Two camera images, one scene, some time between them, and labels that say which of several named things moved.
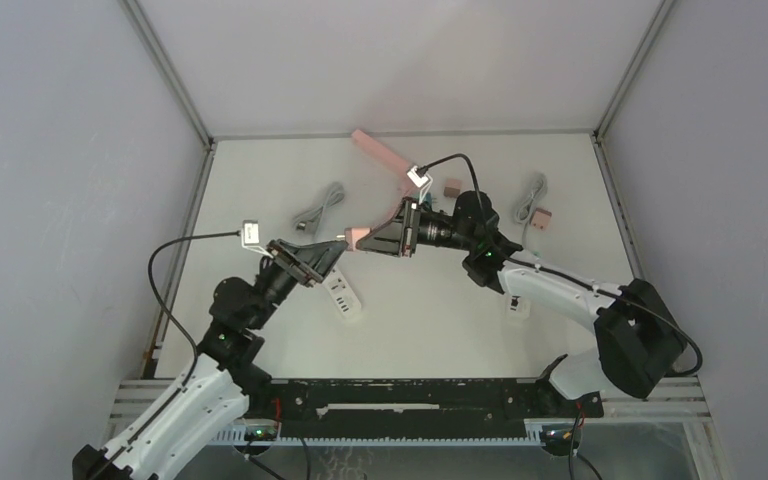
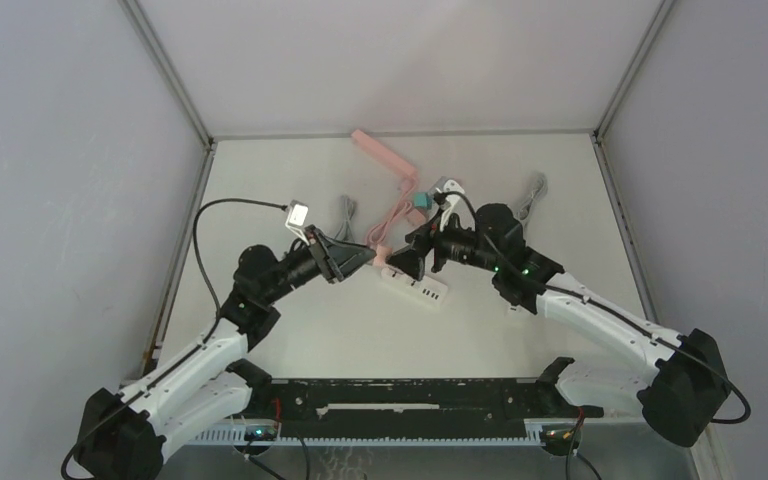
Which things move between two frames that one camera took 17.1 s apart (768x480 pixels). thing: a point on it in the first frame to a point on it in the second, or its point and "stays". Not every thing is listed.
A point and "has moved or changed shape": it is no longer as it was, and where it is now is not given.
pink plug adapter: x=540 y=219 has moved or changed shape
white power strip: x=518 y=307 stays
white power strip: x=342 y=295 to x=426 y=290
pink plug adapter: x=352 y=235 has moved or changed shape
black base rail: x=412 y=403 stays
